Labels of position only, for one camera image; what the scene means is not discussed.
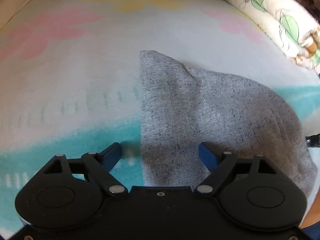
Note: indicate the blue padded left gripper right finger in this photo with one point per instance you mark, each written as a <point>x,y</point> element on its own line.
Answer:
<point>208,157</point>

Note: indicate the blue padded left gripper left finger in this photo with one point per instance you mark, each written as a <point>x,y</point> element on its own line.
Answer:
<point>110,156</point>

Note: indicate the black right gripper tip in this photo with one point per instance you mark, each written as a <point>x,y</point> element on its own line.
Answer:
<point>313,140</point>

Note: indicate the grey knit pants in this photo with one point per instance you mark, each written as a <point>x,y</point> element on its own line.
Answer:
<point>183,107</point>

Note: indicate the floral white bed sheet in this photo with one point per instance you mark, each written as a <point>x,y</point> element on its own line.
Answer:
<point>70,77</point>

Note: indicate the leaf print white quilt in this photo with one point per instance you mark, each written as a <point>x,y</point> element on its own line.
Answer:
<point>289,25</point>

